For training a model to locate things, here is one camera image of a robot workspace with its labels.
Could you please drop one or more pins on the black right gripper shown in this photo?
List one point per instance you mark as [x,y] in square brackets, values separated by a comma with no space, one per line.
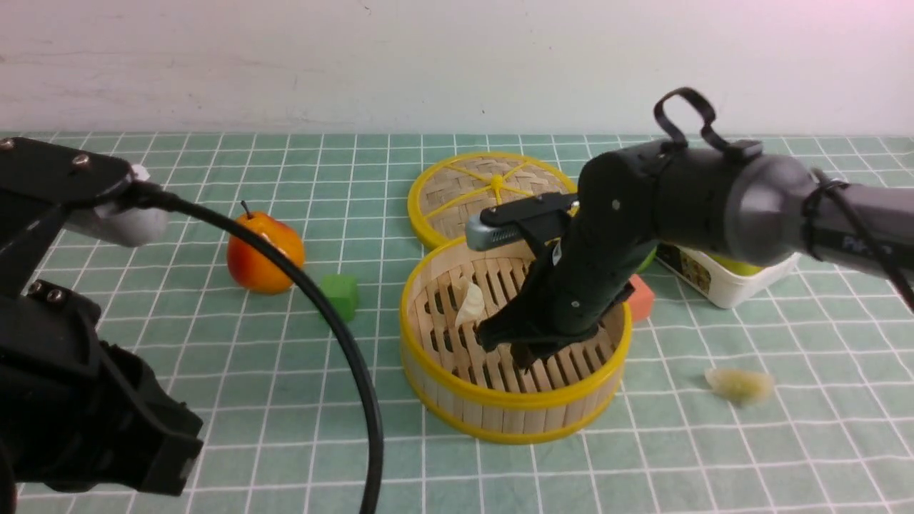
[572,282]

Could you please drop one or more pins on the white dumpling front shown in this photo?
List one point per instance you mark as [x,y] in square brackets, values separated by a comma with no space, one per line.
[470,300]

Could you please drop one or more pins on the pale green dumpling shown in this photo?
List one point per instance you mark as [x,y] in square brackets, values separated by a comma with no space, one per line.
[739,387]

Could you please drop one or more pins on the left robot arm dark grey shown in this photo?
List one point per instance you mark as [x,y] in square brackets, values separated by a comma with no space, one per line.
[78,411]

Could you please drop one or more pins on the right robot arm dark grey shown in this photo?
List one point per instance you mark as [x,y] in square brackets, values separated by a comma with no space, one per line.
[739,203]

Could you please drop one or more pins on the bamboo steamer tray yellow rim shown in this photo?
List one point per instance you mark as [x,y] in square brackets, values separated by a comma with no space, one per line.
[483,394]

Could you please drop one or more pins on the woven steamer lid yellow rim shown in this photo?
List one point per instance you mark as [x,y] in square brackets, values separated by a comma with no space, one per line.
[447,194]

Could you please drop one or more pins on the orange foam cube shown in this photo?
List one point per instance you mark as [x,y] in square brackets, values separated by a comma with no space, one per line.
[641,301]

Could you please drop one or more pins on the green apple toy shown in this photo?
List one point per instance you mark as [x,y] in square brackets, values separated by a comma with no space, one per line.
[647,261]

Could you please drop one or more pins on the green foam cube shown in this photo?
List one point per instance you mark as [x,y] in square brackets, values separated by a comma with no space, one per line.
[342,291]

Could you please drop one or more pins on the white box green lid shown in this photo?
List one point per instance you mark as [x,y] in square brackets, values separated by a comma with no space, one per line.
[725,283]

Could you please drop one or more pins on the tablecloth green white grid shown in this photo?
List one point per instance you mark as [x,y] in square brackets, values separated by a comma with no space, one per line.
[284,426]

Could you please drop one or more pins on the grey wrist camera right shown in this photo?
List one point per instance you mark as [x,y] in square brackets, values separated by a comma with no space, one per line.
[537,220]

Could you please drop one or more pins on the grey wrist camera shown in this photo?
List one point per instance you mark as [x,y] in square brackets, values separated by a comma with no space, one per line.
[537,220]
[116,223]

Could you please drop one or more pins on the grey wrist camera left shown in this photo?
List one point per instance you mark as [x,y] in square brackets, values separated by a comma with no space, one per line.
[116,223]

